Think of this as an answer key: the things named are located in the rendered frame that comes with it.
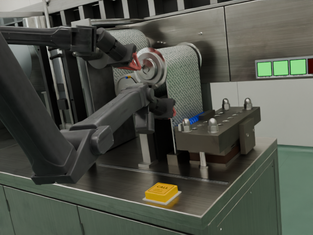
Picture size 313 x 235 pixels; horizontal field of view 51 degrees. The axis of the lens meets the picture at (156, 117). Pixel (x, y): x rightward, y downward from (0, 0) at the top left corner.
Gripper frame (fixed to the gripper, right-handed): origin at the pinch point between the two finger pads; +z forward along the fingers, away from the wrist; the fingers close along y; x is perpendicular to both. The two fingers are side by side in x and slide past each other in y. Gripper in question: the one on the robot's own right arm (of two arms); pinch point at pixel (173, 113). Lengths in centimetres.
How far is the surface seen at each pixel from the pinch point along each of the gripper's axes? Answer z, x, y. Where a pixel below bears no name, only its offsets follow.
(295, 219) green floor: 159, -43, 10
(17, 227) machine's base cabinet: -5, -55, -71
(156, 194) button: -19.5, -27.2, 10.8
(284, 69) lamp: 21.8, 21.9, 31.1
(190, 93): 9.6, 10.1, 0.3
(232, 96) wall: 258, 72, -90
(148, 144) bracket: -1.9, -12.1, -7.8
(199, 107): 17.5, 6.3, 0.3
